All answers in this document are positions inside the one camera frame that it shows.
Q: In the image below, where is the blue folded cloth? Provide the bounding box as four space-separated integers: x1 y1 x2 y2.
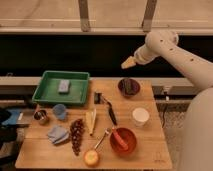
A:
47 125 69 145

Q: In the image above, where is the dark grape bunch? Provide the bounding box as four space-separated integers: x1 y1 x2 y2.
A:
70 119 84 156

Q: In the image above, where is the yellow banana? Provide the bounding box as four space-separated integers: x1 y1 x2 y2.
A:
86 109 97 136

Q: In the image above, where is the blue sponge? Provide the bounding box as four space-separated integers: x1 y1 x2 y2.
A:
58 80 70 93

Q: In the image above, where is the red bowl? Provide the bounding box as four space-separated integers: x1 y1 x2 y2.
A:
110 127 137 157

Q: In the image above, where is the small black block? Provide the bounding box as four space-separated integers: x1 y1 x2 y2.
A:
94 92 101 104

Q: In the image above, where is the black handled knife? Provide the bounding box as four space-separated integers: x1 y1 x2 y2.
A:
102 96 117 125

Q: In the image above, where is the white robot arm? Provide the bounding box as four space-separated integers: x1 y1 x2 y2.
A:
121 30 213 171

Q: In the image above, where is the small metal cup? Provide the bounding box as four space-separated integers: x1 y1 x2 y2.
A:
34 110 49 125

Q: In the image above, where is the dark brown bowl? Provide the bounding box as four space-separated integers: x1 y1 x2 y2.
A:
118 78 140 97

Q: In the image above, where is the white paper cup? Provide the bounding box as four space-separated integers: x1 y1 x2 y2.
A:
132 108 150 127

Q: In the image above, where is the black cable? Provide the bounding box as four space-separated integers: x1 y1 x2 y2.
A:
161 99 168 129

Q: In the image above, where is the orange fruit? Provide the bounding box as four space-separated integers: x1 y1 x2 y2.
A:
84 149 99 167

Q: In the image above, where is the green plastic tray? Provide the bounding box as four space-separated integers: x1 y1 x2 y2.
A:
32 71 90 106

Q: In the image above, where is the blue plastic cup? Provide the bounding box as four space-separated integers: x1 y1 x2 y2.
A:
53 104 67 120

